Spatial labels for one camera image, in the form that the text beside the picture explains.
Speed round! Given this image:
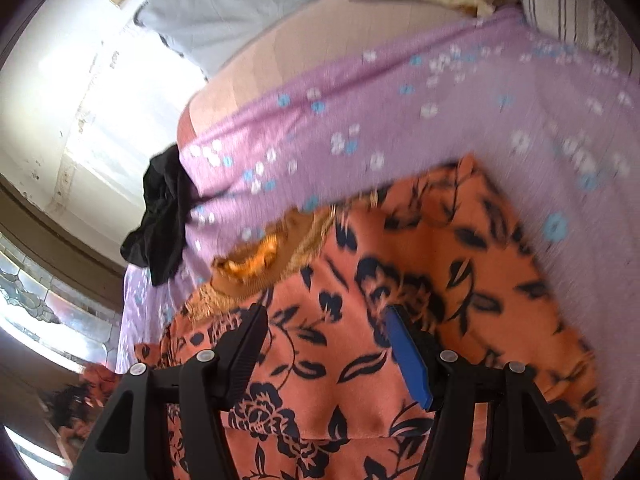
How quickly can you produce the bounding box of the pink mattress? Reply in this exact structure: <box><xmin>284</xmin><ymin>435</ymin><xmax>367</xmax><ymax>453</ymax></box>
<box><xmin>176</xmin><ymin>0</ymin><xmax>474</xmax><ymax>149</ymax></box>

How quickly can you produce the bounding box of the black crumpled garment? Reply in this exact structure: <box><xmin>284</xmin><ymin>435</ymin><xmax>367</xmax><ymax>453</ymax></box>
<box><xmin>120</xmin><ymin>144</ymin><xmax>195</xmax><ymax>287</ymax></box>

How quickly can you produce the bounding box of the brown door with stained glass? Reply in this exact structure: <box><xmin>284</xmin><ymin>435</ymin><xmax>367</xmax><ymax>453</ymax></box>
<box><xmin>1</xmin><ymin>180</ymin><xmax>122</xmax><ymax>479</ymax></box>

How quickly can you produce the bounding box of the purple floral bed sheet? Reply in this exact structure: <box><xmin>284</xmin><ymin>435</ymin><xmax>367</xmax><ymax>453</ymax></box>
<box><xmin>116</xmin><ymin>10</ymin><xmax>639</xmax><ymax>478</ymax></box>

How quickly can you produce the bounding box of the grey-blue pillow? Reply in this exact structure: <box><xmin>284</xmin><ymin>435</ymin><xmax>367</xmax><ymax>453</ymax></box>
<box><xmin>134</xmin><ymin>0</ymin><xmax>314</xmax><ymax>78</ymax></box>

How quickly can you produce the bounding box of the striped floral pillow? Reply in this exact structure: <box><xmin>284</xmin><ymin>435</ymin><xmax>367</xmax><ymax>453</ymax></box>
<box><xmin>521</xmin><ymin>0</ymin><xmax>639</xmax><ymax>80</ymax></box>

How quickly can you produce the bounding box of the orange black floral garment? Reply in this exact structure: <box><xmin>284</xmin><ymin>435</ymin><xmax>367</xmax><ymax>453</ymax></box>
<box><xmin>136</xmin><ymin>156</ymin><xmax>604</xmax><ymax>479</ymax></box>

